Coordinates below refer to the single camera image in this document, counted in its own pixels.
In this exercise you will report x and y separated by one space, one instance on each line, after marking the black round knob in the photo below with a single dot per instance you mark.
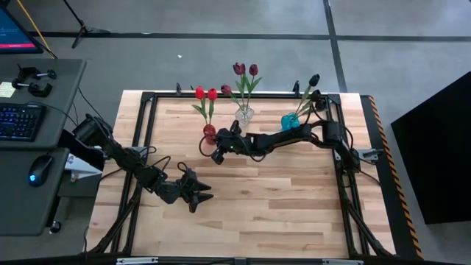
55 226

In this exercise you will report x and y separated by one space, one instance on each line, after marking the maroon artificial tulip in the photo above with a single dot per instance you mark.
253 70
226 89
239 68

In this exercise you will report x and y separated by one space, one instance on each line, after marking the silver frame bracket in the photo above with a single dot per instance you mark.
136 261
342 262

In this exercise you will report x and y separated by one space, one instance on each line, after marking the black backlit keyboard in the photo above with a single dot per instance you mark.
20 121

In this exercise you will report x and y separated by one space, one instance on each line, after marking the white printed box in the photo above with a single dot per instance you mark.
79 169

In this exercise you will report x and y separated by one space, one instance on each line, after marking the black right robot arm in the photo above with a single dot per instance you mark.
294 134

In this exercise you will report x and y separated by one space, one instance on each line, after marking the pale yellow sticky note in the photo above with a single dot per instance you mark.
6 90

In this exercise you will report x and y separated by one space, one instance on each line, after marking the black computer monitor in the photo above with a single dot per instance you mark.
16 33

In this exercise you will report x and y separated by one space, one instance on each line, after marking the blue glass vase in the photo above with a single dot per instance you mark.
289 123

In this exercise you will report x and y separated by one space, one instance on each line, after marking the black tripod stand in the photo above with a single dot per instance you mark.
82 31

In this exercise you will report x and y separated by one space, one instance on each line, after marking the black aluminium rig frame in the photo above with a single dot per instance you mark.
276 96

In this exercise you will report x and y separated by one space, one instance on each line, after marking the black frame clip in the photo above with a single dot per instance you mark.
296 88
178 89

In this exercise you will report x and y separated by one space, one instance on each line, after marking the large black panel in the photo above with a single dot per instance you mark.
438 158

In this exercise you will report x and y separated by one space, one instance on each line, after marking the black C-clamp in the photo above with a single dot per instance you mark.
35 73
35 88

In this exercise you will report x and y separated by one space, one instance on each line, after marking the red ribbed glass vase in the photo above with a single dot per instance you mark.
209 133

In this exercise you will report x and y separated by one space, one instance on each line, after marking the red artificial tulip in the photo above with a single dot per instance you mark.
212 94
199 92

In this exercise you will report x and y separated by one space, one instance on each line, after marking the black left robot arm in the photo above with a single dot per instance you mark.
129 162

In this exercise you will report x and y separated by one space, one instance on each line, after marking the clear cut glass vase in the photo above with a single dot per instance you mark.
244 117

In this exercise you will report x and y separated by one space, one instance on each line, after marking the black artificial tulip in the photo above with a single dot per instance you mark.
314 79
315 95
321 105

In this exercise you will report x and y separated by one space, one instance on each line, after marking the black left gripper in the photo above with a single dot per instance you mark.
182 189

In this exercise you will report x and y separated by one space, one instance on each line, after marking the black computer mouse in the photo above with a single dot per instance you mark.
39 171

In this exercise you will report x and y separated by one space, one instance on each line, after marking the grey desk top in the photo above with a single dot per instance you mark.
66 84
22 206

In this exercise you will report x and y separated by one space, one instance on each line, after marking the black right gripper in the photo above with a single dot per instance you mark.
239 143

